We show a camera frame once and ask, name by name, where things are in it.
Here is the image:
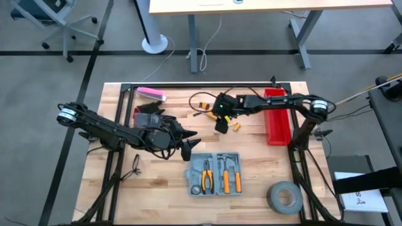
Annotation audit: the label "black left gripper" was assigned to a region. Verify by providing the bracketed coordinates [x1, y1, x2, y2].
[143, 121, 202, 158]

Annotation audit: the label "grey plastic tool case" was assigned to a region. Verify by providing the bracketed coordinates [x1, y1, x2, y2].
[185, 152, 242, 198]

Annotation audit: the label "yellow-handled pliers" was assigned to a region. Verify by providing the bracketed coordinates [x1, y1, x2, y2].
[200, 159, 215, 195]

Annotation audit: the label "orange-handled hammer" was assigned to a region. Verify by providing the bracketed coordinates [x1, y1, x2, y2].
[217, 154, 233, 195]

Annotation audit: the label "pink box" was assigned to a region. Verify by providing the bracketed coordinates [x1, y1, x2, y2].
[136, 87, 166, 102]

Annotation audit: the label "orange-handled screwdriver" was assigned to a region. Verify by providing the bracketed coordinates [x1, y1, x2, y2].
[234, 156, 242, 193]

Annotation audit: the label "grey work glove black fingers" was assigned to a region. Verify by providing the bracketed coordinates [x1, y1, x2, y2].
[134, 112, 178, 132]

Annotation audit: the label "red plastic bin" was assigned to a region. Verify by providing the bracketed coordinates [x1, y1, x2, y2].
[263, 88, 293, 147]

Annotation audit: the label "wooden desk top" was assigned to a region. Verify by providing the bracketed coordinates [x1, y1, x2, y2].
[148, 0, 393, 16]

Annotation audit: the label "grey pillar with round base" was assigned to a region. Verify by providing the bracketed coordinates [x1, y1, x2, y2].
[131, 0, 169, 55]

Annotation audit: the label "black equipment cart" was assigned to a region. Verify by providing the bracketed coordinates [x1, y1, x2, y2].
[325, 87, 402, 226]

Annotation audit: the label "yellow white pole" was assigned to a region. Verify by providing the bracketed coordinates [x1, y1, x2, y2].
[335, 72, 402, 106]

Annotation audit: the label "white paper sheet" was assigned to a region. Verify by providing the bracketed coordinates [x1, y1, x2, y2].
[333, 171, 389, 213]

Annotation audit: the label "black round knob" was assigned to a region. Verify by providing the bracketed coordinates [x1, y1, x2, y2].
[374, 75, 402, 102]

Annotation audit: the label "grey office chair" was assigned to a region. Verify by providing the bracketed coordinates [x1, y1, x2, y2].
[8, 0, 105, 63]

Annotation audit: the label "grey desk leg black foot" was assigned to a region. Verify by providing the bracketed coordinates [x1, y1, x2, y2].
[383, 0, 402, 55]

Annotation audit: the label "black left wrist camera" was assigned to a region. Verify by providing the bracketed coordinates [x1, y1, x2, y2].
[180, 143, 193, 163]

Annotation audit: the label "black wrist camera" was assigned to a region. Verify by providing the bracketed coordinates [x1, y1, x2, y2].
[215, 116, 229, 135]
[180, 143, 193, 163]

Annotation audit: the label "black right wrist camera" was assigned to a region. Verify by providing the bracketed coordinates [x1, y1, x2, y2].
[215, 116, 229, 135]

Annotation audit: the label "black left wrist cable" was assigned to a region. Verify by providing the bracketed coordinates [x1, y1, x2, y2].
[147, 143, 178, 161]

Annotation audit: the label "thick white floor cable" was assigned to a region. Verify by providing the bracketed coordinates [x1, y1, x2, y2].
[185, 15, 223, 73]

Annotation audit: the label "black cable tie loop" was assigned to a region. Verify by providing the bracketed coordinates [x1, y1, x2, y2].
[119, 153, 141, 182]

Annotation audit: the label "thin white floor cable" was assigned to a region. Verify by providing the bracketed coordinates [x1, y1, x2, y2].
[140, 36, 177, 82]

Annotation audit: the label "black cable clamp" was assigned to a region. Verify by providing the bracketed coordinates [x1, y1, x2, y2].
[78, 131, 95, 142]
[313, 128, 334, 141]

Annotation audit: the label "grey duct tape roll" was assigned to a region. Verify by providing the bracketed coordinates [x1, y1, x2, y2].
[266, 180, 304, 215]

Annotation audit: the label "black power cable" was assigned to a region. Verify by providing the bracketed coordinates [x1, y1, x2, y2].
[306, 147, 345, 220]

